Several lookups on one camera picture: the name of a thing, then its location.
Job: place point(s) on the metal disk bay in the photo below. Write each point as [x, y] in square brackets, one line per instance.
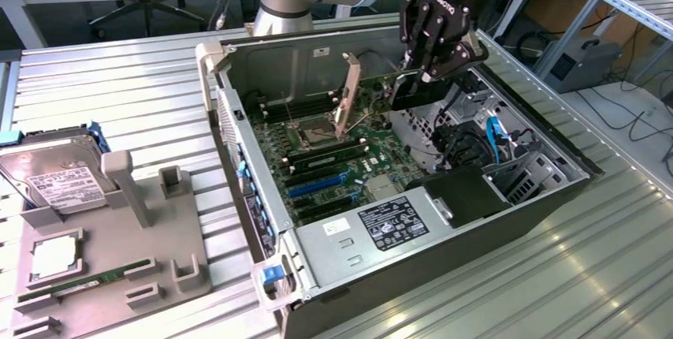
[525, 185]

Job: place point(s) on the metal socket cover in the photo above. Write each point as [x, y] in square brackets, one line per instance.
[350, 79]

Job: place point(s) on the black low-profile graphics card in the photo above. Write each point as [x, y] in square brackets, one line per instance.
[419, 92]

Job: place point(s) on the silver power supply unit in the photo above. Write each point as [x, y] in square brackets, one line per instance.
[335, 252]

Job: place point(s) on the blue case latch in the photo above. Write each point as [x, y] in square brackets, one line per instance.
[271, 275]

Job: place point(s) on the black expansion slot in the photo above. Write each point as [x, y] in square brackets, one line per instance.
[330, 212]

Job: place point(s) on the green motherboard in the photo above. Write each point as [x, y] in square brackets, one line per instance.
[367, 165]

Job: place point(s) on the grey black PC case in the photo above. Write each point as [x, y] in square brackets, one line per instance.
[525, 220]

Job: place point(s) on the blue expansion slot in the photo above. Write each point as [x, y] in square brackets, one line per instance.
[311, 187]

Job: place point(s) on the black office chair base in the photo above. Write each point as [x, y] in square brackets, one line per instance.
[149, 10]

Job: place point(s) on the green RAM stick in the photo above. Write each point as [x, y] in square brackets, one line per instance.
[89, 280]
[325, 157]

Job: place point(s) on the grey plastic parts rack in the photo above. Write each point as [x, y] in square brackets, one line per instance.
[130, 244]

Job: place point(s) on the silver CPU chip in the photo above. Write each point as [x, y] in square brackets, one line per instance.
[54, 256]

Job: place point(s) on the CPU socket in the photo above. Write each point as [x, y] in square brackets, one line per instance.
[317, 134]

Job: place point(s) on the aluminium profile frame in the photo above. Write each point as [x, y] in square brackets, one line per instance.
[630, 4]

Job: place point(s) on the grey equipment box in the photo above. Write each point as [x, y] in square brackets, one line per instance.
[589, 59]

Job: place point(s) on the silver chipset heatsink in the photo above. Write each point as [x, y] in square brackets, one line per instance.
[382, 187]

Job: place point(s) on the hard disk with blue caddy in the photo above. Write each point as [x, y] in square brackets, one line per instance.
[52, 181]

